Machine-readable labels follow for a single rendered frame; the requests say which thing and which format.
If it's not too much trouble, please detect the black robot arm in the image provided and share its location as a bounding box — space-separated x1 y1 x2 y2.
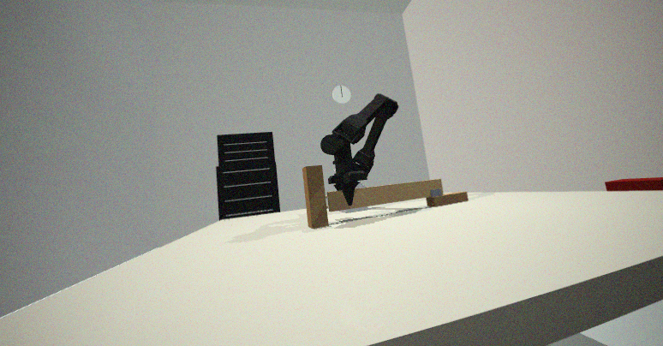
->
320 93 398 176

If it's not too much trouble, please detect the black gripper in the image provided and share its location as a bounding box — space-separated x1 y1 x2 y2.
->
328 155 367 206

